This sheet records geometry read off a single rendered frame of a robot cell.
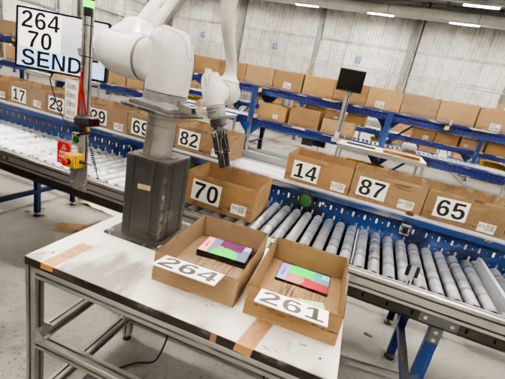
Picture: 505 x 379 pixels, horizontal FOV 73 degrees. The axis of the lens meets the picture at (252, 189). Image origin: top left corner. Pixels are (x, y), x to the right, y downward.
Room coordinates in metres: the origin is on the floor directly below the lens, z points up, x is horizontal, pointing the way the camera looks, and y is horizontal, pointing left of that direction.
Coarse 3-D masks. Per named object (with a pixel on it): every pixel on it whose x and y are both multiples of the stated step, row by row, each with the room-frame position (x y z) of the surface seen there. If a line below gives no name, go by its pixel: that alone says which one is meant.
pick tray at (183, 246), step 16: (192, 224) 1.19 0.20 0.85; (208, 224) 1.30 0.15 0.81; (224, 224) 1.28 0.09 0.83; (176, 240) 1.07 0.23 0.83; (192, 240) 1.21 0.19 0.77; (240, 240) 1.26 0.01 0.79; (256, 240) 1.25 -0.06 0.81; (160, 256) 0.93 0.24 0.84; (176, 256) 1.08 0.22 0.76; (192, 256) 1.11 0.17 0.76; (256, 256) 1.07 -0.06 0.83; (160, 272) 0.93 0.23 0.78; (224, 272) 1.04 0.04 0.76; (240, 272) 1.07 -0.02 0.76; (192, 288) 0.90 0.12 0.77; (208, 288) 0.89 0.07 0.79; (224, 288) 0.88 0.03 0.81; (240, 288) 0.93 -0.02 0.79; (224, 304) 0.88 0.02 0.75
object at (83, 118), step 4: (76, 116) 1.68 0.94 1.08; (80, 116) 1.67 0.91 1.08; (84, 116) 1.67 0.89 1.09; (88, 116) 1.69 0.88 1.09; (76, 120) 1.67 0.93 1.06; (80, 120) 1.66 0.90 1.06; (84, 120) 1.65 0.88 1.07; (88, 120) 1.65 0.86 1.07; (92, 120) 1.65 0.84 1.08; (96, 120) 1.68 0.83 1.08; (76, 124) 1.67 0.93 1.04; (80, 124) 1.66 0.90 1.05; (84, 124) 1.65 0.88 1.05; (88, 124) 1.65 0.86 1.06; (92, 124) 1.65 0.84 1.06; (96, 124) 1.67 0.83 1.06; (80, 128) 1.68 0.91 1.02; (84, 128) 1.68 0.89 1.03; (88, 128) 1.68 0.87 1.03; (80, 132) 1.68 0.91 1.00; (84, 132) 1.67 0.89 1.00
